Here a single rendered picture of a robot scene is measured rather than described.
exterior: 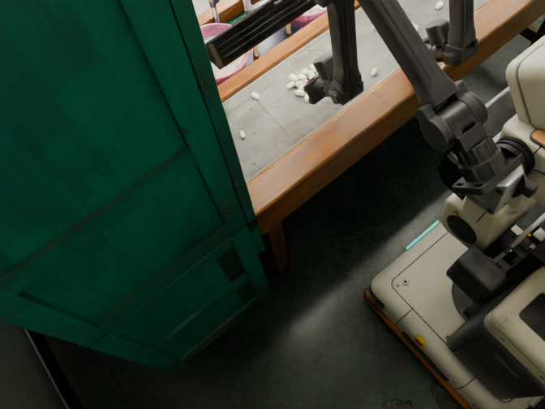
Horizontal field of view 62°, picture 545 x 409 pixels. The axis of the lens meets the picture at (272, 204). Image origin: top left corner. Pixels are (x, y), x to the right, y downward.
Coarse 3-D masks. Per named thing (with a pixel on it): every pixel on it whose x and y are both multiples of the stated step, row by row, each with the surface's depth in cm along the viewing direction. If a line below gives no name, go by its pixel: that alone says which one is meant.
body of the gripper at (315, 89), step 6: (318, 78) 139; (312, 84) 139; (318, 84) 137; (306, 90) 139; (312, 90) 140; (318, 90) 138; (312, 96) 140; (318, 96) 141; (324, 96) 137; (312, 102) 140
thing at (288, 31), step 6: (246, 0) 140; (264, 0) 146; (270, 0) 126; (282, 0) 125; (246, 6) 142; (252, 6) 144; (258, 6) 145; (246, 12) 144; (288, 24) 161; (288, 30) 163; (288, 36) 165; (252, 48) 158; (252, 54) 161; (258, 54) 162
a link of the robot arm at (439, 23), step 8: (432, 24) 138; (440, 24) 135; (448, 24) 136; (432, 32) 138; (440, 32) 136; (432, 40) 139; (440, 40) 138; (448, 56) 135; (456, 56) 134; (448, 64) 137
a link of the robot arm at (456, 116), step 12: (444, 108) 88; (456, 108) 87; (468, 108) 86; (444, 120) 86; (456, 120) 86; (468, 120) 86; (456, 132) 86; (468, 132) 86; (480, 132) 86; (456, 144) 88; (468, 144) 86
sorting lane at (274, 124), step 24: (408, 0) 171; (432, 0) 170; (480, 0) 168; (360, 24) 168; (312, 48) 165; (360, 48) 163; (384, 48) 162; (288, 72) 161; (360, 72) 159; (384, 72) 158; (240, 96) 159; (264, 96) 158; (288, 96) 157; (360, 96) 154; (240, 120) 154; (264, 120) 154; (288, 120) 153; (312, 120) 152; (240, 144) 150; (264, 144) 150; (288, 144) 149; (264, 168) 146
